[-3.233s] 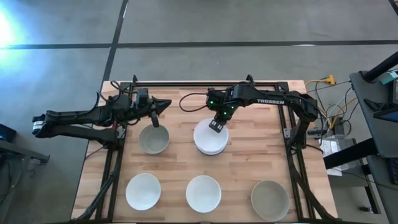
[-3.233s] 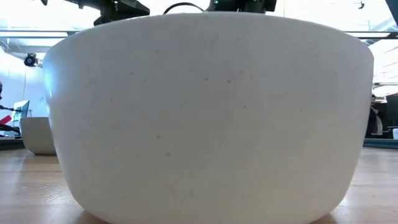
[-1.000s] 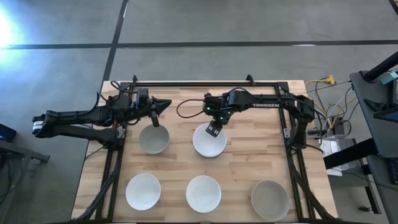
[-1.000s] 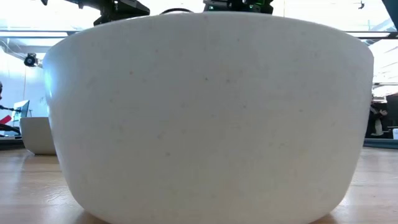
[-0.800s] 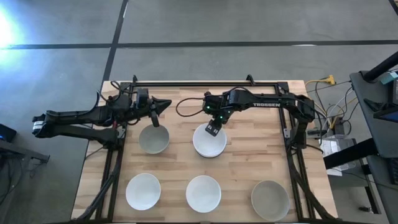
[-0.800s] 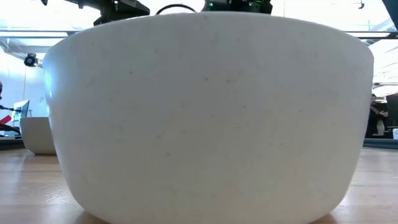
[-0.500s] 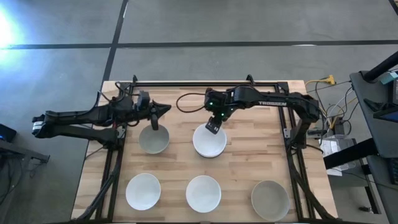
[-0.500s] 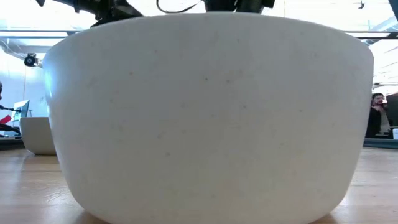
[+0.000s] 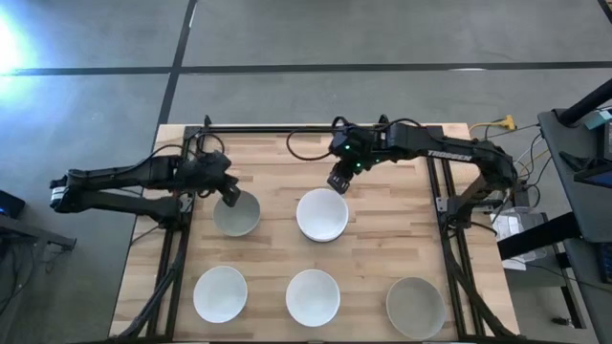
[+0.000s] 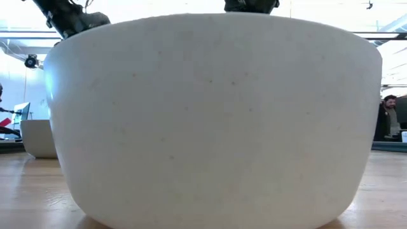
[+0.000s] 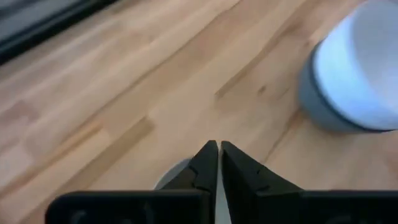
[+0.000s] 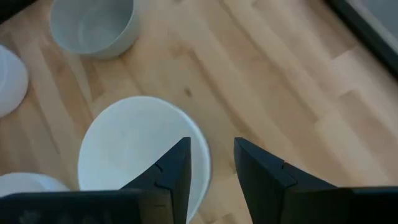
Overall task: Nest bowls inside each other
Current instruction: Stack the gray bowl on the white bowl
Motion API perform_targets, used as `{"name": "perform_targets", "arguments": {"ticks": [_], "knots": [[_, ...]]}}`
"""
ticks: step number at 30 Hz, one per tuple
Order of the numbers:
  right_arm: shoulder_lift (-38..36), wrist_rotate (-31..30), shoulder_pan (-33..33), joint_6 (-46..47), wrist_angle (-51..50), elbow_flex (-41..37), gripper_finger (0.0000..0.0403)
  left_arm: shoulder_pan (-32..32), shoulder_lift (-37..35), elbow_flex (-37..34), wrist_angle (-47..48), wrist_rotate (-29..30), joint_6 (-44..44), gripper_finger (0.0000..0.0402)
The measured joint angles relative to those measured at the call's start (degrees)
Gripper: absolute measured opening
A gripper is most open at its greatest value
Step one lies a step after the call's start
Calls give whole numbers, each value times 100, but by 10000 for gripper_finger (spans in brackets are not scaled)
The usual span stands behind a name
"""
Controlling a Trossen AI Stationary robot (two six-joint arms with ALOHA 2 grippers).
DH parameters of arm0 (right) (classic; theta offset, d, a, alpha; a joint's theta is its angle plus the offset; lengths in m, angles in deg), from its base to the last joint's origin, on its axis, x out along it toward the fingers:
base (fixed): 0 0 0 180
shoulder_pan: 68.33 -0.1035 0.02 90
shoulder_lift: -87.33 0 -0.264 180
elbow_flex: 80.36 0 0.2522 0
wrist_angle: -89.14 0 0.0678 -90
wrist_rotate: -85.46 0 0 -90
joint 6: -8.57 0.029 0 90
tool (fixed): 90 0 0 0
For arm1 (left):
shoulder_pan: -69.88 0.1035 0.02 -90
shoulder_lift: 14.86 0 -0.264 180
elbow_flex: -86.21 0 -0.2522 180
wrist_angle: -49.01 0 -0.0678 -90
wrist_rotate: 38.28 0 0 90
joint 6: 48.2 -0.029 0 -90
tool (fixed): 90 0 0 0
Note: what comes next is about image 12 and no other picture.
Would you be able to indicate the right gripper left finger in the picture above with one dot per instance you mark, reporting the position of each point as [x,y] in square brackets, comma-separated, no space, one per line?
[177,174]

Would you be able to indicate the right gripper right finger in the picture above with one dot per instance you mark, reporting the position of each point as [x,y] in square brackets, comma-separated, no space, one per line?
[264,180]

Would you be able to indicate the medium white bowl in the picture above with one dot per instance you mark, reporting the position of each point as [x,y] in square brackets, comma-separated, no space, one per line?
[130,146]

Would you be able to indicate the large white bowl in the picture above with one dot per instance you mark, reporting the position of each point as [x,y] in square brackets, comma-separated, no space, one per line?
[12,81]
[28,183]

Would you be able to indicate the light grey bowl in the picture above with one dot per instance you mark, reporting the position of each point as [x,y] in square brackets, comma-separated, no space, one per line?
[93,28]

